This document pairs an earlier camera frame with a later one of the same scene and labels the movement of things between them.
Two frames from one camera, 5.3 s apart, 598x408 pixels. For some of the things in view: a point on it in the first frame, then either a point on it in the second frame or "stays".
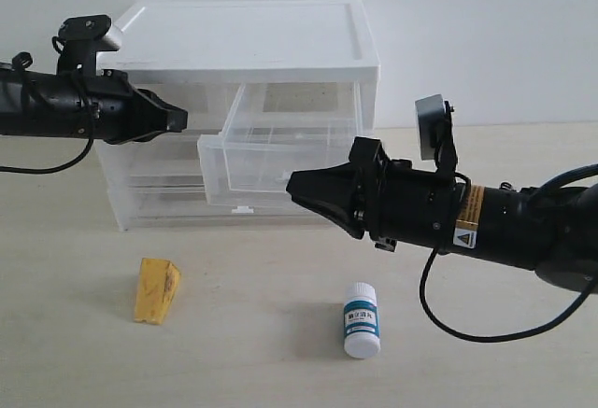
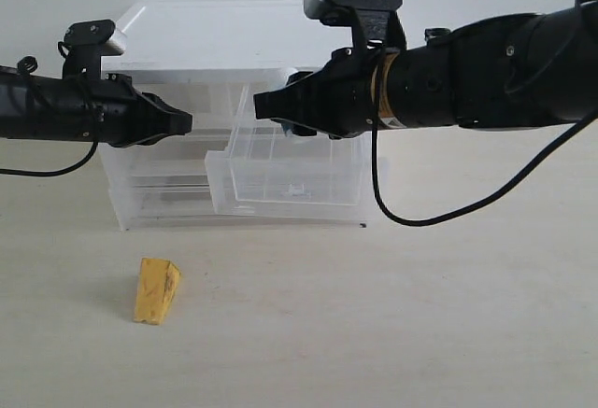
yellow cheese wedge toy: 157,284 stays
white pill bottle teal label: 362,321 -> 282,75
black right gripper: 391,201 -> 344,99
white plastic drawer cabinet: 271,90 stays
